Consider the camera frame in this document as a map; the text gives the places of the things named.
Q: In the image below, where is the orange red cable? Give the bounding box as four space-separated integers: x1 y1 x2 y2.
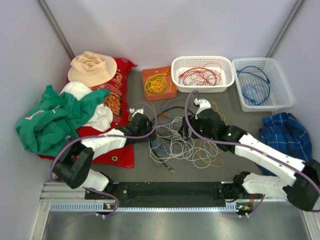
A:
178 66 218 86

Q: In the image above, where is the light blue thin cable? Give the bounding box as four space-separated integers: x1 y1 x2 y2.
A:
241 84 258 99

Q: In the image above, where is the blue network cable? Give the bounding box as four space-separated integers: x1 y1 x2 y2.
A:
236 65 272 87
242 83 270 106

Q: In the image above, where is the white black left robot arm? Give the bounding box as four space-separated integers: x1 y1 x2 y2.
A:
50 110 156 199

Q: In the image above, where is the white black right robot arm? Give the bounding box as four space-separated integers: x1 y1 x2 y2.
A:
181 108 320 213

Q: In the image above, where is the orange cardboard box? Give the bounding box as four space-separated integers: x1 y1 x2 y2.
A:
141 65 177 102

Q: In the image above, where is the red patterned cloth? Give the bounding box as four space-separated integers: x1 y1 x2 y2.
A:
37 57 138 170

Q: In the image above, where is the white garment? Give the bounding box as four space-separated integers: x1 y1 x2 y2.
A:
60 82 113 132

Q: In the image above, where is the white empty perforated basket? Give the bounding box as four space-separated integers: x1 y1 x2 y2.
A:
231 57 294 112

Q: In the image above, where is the blue plaid cloth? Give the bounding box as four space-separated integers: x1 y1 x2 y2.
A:
259 112 313 162

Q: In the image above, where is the beige bucket hat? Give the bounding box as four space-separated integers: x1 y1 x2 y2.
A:
67 51 118 88

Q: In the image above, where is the green garment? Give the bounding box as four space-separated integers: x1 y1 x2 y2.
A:
16 85 110 157

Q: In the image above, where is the white thin cable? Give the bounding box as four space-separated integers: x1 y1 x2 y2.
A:
149 116 220 169

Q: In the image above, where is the black thick cable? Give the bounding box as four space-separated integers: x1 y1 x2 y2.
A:
152 106 193 175

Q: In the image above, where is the yellow cable coil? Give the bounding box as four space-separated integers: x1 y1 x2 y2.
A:
145 69 176 96

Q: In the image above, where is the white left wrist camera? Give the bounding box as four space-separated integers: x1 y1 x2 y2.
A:
128 107 144 118

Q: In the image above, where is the white basket with red cable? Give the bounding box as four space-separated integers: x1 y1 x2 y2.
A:
171 56 235 93

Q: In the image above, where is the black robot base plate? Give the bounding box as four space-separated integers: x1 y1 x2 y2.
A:
106 182 262 208

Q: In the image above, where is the slotted cable duct rail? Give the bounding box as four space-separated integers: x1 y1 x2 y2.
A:
50 202 252 213

